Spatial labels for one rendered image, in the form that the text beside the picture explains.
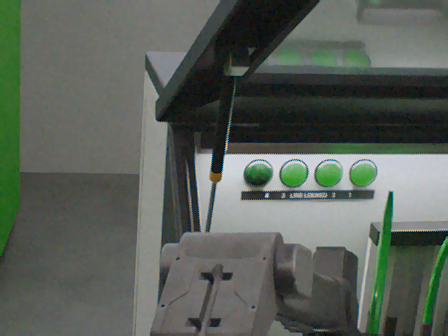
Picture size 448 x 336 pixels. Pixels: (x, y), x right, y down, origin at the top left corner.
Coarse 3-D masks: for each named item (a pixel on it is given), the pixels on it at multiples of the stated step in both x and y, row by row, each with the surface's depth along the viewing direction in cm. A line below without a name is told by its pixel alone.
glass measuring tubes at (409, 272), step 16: (400, 224) 174; (416, 224) 174; (432, 224) 175; (368, 240) 175; (400, 240) 172; (416, 240) 173; (432, 240) 173; (368, 256) 175; (400, 256) 174; (416, 256) 175; (432, 256) 178; (368, 272) 176; (400, 272) 175; (416, 272) 176; (432, 272) 177; (368, 288) 177; (400, 288) 176; (416, 288) 177; (368, 304) 178; (384, 304) 179; (400, 304) 180; (416, 304) 178; (384, 320) 180; (400, 320) 181; (416, 320) 182; (432, 320) 180
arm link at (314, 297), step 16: (160, 256) 80; (288, 256) 77; (304, 256) 80; (160, 272) 80; (288, 272) 77; (304, 272) 80; (288, 288) 77; (304, 288) 80; (320, 288) 103; (336, 288) 109; (288, 304) 89; (304, 304) 95; (320, 304) 103; (336, 304) 109; (288, 320) 97; (304, 320) 100; (320, 320) 104; (336, 320) 109
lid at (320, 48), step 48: (240, 0) 105; (288, 0) 112; (336, 0) 111; (384, 0) 111; (432, 0) 112; (192, 48) 131; (240, 48) 122; (288, 48) 129; (336, 48) 130; (384, 48) 130; (432, 48) 131; (192, 96) 155; (240, 96) 147; (288, 96) 148; (336, 96) 149; (384, 96) 151; (432, 96) 152
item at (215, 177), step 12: (228, 84) 129; (228, 96) 130; (228, 108) 132; (216, 120) 134; (228, 120) 133; (216, 132) 135; (216, 144) 136; (216, 156) 138; (216, 168) 139; (216, 180) 141
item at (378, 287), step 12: (384, 204) 158; (384, 216) 141; (384, 228) 138; (384, 240) 137; (384, 252) 135; (384, 264) 134; (384, 276) 134; (372, 288) 169; (384, 288) 133; (372, 300) 133; (372, 312) 132; (372, 324) 131
